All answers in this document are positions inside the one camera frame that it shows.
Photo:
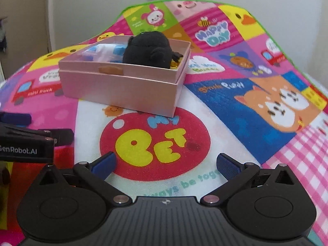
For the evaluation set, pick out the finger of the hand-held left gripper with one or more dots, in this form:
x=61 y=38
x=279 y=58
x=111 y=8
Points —
x=60 y=135
x=15 y=118

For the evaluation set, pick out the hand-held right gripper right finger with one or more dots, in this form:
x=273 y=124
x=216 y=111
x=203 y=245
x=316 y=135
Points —
x=226 y=165

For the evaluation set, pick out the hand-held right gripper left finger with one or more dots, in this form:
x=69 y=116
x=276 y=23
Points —
x=105 y=165

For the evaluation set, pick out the pink cardboard box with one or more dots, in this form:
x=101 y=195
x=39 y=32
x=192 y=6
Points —
x=123 y=89

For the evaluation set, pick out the blue and white packet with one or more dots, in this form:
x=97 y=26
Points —
x=102 y=51

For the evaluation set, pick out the black plush toy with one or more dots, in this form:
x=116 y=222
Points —
x=146 y=48

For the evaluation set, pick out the colourful printed play mat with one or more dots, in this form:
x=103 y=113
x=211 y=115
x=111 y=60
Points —
x=230 y=107

